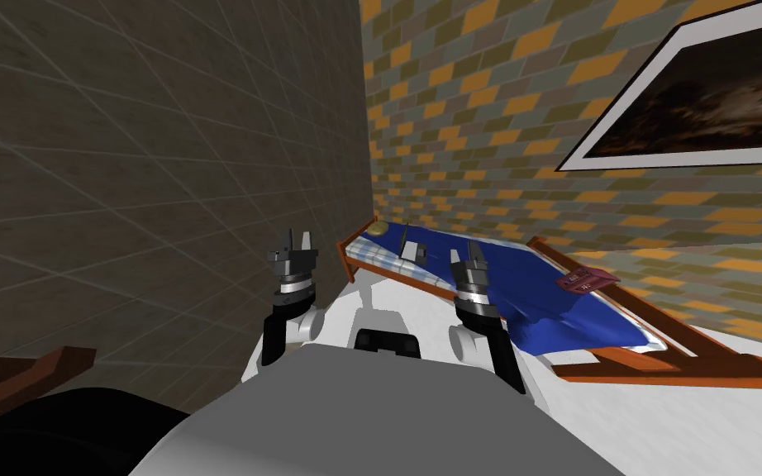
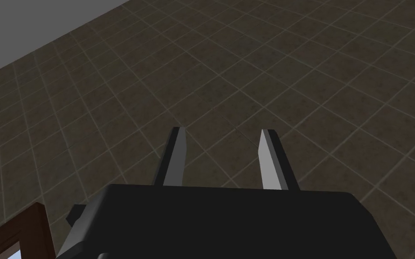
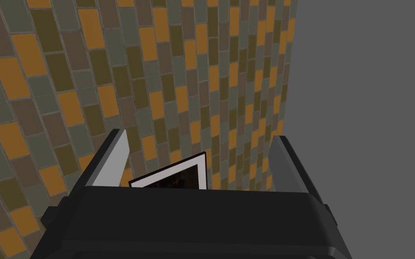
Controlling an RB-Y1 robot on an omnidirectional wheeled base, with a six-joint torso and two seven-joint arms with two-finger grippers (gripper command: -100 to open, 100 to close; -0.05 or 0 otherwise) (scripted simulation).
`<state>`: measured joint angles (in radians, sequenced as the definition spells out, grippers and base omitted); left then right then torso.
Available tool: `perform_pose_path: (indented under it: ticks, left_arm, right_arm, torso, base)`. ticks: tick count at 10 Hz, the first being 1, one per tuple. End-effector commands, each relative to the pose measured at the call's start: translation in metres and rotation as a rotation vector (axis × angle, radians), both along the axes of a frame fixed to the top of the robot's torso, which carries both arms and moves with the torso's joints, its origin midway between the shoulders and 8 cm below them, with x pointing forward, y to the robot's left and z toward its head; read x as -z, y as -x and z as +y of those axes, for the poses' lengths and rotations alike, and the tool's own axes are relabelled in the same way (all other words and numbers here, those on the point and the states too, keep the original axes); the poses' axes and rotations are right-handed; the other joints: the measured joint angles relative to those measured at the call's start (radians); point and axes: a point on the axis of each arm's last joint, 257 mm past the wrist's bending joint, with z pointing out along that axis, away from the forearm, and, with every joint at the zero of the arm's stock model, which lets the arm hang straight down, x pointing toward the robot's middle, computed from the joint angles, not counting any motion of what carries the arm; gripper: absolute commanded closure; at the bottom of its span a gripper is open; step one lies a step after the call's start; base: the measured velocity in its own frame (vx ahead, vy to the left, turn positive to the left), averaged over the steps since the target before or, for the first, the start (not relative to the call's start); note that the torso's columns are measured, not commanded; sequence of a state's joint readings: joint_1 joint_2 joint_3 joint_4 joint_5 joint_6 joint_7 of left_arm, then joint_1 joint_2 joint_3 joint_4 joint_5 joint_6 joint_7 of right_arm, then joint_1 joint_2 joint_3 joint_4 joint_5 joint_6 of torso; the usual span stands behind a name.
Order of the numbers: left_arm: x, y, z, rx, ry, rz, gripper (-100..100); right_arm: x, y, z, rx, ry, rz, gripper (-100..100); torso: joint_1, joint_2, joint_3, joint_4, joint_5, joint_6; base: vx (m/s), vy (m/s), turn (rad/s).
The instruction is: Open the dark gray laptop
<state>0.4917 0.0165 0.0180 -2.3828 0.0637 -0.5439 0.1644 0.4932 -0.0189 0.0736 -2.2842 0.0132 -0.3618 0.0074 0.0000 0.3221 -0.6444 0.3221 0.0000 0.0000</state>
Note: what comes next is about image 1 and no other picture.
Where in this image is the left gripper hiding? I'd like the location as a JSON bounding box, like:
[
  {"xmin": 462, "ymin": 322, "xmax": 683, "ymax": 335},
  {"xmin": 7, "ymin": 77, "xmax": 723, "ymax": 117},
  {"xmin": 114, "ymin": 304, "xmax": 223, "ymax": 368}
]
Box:
[{"xmin": 268, "ymin": 228, "xmax": 321, "ymax": 285}]

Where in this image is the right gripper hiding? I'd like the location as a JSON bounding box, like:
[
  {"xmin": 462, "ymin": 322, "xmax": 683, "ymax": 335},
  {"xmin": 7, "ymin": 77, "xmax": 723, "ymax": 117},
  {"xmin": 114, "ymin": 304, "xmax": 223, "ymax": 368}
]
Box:
[{"xmin": 450, "ymin": 240, "xmax": 491, "ymax": 293}]

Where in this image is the grey and black flat object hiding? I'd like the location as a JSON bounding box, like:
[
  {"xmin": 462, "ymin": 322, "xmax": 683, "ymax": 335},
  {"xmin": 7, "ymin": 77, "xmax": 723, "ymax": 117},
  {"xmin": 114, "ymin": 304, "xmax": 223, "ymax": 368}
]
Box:
[{"xmin": 396, "ymin": 223, "xmax": 431, "ymax": 268}]

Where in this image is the blue blanket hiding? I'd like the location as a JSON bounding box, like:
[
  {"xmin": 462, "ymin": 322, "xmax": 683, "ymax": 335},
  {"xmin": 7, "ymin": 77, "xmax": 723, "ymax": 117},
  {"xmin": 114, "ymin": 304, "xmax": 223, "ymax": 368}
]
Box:
[{"xmin": 380, "ymin": 221, "xmax": 651, "ymax": 358}]

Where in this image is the dark red book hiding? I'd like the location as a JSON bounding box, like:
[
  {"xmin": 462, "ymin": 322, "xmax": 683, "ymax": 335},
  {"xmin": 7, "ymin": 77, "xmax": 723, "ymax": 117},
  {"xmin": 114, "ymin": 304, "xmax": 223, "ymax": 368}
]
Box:
[{"xmin": 555, "ymin": 267, "xmax": 621, "ymax": 295}]

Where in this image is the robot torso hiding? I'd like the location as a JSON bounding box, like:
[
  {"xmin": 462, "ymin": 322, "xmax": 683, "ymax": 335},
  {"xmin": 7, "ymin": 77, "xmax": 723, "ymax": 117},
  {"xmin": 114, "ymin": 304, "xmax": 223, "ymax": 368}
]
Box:
[{"xmin": 128, "ymin": 327, "xmax": 622, "ymax": 476}]

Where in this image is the brown wooden bed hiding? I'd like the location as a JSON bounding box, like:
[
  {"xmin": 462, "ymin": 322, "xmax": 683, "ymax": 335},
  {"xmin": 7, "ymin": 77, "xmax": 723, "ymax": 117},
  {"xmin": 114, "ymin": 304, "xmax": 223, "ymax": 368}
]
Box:
[{"xmin": 336, "ymin": 216, "xmax": 762, "ymax": 392}]

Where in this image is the white framed dark picture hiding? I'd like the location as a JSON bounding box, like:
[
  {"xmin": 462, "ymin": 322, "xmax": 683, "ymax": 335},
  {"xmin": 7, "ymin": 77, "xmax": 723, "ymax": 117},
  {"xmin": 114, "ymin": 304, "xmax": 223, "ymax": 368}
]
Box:
[{"xmin": 555, "ymin": 0, "xmax": 762, "ymax": 174}]

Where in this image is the brown wooden furniture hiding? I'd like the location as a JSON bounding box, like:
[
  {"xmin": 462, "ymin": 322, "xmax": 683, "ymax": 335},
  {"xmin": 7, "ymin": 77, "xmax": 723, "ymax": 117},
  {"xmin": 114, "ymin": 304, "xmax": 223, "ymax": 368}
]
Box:
[{"xmin": 0, "ymin": 346, "xmax": 98, "ymax": 438}]

